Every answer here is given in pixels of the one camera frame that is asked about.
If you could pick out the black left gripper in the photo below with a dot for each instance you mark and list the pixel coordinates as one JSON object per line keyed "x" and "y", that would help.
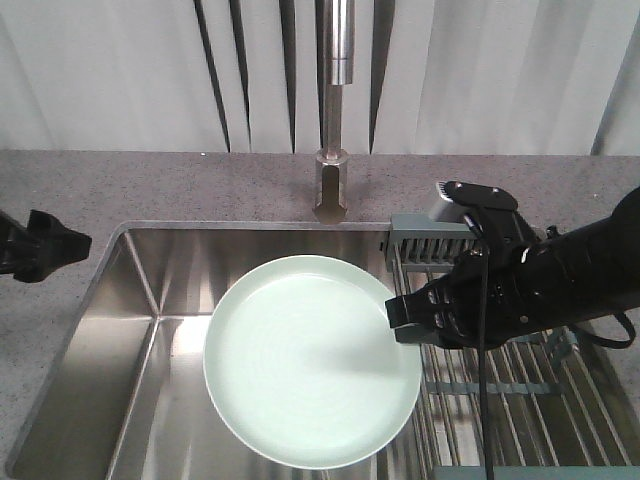
{"x": 33, "y": 252}

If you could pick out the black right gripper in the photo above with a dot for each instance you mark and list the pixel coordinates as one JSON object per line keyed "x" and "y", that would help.
{"x": 472, "y": 301}

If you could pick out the light green round plate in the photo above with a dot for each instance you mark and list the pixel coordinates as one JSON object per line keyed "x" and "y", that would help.
{"x": 301, "y": 365}

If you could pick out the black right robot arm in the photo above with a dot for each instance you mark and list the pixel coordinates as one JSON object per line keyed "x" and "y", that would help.
{"x": 588, "y": 273}

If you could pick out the teal metal drying rack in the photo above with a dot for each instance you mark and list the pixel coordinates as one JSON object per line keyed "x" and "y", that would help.
{"x": 542, "y": 405}

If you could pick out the stainless steel sink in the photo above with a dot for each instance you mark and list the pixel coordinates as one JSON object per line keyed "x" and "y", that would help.
{"x": 127, "y": 399}

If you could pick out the stainless steel faucet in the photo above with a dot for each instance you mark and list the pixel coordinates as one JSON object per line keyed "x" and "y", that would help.
{"x": 337, "y": 65}

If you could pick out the white pleated curtain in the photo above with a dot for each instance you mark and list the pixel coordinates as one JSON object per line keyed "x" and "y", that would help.
{"x": 430, "y": 77}

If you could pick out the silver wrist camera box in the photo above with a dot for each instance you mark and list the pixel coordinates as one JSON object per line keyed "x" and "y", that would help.
{"x": 450, "y": 202}

